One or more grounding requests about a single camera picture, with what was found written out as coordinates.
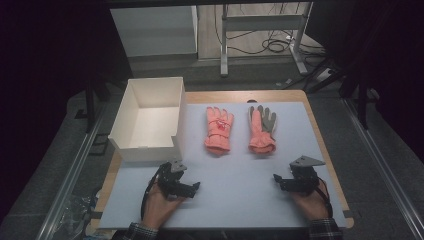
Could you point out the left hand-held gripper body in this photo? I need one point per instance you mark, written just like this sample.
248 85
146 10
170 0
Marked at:
170 176

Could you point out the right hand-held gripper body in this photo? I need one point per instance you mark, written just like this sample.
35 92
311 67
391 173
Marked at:
305 175

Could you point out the pink glove with grey palm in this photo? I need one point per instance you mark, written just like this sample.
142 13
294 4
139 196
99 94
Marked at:
259 138

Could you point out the white box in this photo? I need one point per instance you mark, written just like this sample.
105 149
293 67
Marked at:
156 125

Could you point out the pink glove with red print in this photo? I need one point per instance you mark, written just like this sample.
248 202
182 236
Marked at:
218 131

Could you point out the person's left hand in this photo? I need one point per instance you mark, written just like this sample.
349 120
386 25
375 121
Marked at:
160 206

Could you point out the person's right hand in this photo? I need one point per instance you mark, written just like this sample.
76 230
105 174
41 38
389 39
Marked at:
310 205

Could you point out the pale blue table mat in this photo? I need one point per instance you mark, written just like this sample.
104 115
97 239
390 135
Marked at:
240 193

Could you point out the black stand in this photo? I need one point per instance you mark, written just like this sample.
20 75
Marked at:
90 103
361 96

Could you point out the clear plastic bag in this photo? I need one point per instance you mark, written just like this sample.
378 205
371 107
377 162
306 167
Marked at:
78 216

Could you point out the white power strip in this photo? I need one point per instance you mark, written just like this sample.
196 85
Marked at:
324 75

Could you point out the white cabinet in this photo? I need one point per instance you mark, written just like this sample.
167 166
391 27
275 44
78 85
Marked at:
153 31

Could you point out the aluminium rail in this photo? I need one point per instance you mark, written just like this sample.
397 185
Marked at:
71 176
383 160

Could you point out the grey metal stand frame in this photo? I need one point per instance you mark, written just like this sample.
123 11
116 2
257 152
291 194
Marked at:
263 22

